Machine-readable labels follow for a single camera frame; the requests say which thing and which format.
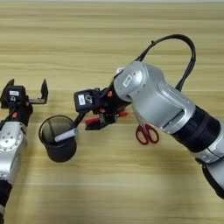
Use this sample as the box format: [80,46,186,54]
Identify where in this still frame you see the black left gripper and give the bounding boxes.
[0,78,49,127]

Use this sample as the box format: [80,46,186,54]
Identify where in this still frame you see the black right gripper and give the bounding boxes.
[85,82,131,131]

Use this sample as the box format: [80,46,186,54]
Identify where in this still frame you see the white marker with black cap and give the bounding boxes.
[54,128,80,143]

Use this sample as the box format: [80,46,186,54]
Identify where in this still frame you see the red marker pen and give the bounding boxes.
[85,111,129,126]

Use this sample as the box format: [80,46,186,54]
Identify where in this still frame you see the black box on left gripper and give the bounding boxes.
[3,85,27,103]

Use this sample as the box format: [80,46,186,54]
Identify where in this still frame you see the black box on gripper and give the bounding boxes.
[3,85,27,103]
[73,89,95,113]

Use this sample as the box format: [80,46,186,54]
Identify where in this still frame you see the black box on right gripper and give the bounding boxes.
[73,89,95,113]

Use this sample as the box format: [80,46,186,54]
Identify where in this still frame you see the black mesh pen holder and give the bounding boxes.
[38,115,78,163]

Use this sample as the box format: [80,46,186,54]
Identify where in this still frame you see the red handled scissors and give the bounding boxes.
[130,104,160,146]

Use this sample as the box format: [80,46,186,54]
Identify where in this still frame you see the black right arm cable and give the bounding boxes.
[134,33,197,92]

